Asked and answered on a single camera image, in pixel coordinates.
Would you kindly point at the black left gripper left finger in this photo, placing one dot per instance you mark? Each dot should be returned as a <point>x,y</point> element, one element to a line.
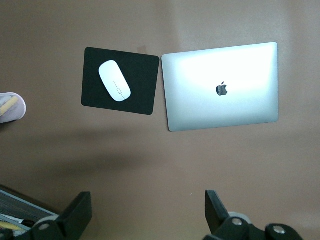
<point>75,212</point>

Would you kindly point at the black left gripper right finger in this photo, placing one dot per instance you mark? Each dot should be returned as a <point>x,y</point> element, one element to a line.
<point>217,212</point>

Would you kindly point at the silver laptop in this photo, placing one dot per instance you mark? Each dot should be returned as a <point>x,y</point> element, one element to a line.
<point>200,100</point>

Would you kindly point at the yellow marker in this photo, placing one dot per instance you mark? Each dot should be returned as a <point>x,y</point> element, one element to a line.
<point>8,106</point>

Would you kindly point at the pink mesh pen cup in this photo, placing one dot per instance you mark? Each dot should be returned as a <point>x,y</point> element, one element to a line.
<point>18,112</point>

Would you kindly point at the white computer mouse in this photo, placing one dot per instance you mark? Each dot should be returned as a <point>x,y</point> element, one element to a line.
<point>112,77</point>

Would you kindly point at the black mouse pad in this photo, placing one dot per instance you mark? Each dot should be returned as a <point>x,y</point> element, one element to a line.
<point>140,75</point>

